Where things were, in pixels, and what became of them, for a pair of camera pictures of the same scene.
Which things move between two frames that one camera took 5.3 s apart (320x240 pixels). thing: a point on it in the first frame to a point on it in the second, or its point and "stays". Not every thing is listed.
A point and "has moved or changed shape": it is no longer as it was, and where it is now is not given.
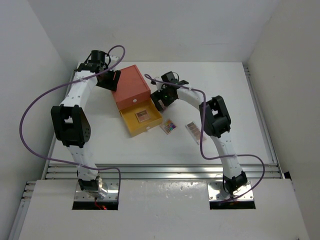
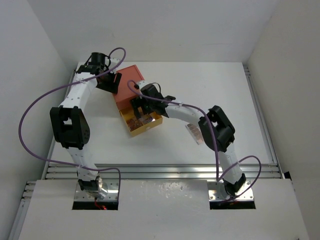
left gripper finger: (105, 81) stays
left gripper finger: (115, 80) stays
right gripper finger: (168, 99) to (147, 108)
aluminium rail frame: (253, 171) stays
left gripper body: (110, 72) stays
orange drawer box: (132, 89) stays
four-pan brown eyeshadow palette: (142, 115) has moved or changed shape
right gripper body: (165, 91) to (142, 101)
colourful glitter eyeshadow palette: (168, 126) to (143, 119)
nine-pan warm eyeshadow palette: (164, 108) has moved or changed shape
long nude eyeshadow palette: (194, 129) stays
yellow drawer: (141, 117) stays
